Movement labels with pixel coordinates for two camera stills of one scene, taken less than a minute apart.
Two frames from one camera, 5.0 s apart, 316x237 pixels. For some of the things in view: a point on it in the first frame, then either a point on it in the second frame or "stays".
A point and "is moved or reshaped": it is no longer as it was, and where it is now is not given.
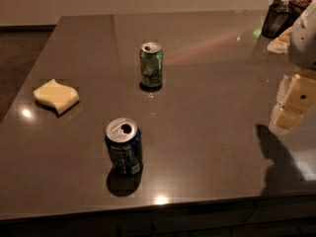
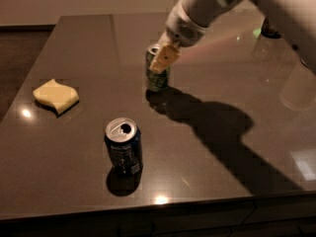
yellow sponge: [59, 96] stays
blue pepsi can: [124, 146] stays
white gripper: [303, 46] → [183, 32]
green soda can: [151, 64] is moved or reshaped
